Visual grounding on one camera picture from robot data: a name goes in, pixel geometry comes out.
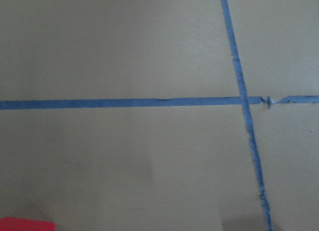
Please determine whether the red block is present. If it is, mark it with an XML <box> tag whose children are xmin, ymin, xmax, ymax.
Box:
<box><xmin>0</xmin><ymin>217</ymin><xmax>56</xmax><ymax>231</ymax></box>

